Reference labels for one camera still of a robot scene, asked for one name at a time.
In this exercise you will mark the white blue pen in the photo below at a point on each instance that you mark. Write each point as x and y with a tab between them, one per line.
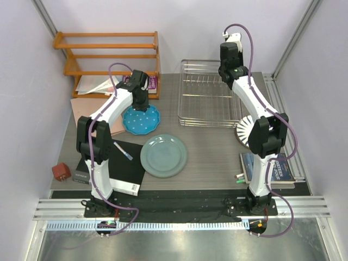
126	154

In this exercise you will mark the white blue striped plate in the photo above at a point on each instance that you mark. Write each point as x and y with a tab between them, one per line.
243	129

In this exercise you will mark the pink paper folder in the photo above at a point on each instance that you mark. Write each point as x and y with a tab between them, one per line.
87	106

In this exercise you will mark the grey-green ceramic plate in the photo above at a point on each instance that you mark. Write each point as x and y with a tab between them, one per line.
163	156

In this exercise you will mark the clear plastic sleeve papers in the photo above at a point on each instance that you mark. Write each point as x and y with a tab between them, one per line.
95	85

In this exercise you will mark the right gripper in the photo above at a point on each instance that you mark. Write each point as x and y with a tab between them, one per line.
241	56

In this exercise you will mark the black notebook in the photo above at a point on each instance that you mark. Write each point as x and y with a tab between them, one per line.
113	172

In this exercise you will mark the red cube adapter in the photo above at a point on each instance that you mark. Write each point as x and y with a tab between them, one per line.
61	172

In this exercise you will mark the blue polka dot plate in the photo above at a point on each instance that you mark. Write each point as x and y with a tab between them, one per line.
139	122

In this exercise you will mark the wire dish rack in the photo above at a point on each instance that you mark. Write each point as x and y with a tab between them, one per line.
204	100

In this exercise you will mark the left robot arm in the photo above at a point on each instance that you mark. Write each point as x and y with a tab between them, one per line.
94	140

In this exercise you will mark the blue hardcover book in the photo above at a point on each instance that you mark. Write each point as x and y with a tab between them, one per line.
281	173

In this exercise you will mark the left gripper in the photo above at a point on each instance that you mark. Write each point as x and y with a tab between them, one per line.
142	107

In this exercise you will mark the purple green paperback book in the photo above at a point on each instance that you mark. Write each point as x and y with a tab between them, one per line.
152	83

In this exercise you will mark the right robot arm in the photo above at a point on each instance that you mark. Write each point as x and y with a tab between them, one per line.
269	130

